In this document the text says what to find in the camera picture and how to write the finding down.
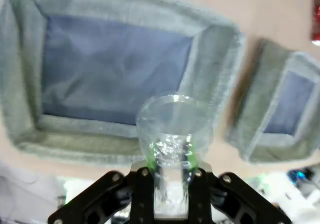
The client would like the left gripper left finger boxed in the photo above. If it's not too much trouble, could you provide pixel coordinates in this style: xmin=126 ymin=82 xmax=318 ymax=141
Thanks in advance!
xmin=47 ymin=160 xmax=157 ymax=224

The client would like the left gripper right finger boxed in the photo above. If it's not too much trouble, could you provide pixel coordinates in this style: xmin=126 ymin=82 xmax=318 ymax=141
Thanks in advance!
xmin=186 ymin=160 xmax=293 ymax=224

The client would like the clear plastic cup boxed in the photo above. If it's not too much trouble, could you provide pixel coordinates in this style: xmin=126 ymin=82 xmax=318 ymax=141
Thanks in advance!
xmin=135 ymin=90 xmax=215 ymax=218

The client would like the crushed red soda can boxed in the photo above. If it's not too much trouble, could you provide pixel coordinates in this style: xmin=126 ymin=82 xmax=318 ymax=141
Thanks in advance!
xmin=310 ymin=0 xmax=320 ymax=44

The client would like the grey fabric basket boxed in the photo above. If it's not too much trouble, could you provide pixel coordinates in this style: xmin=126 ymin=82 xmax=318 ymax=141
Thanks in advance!
xmin=0 ymin=0 xmax=247 ymax=165
xmin=224 ymin=38 xmax=320 ymax=163

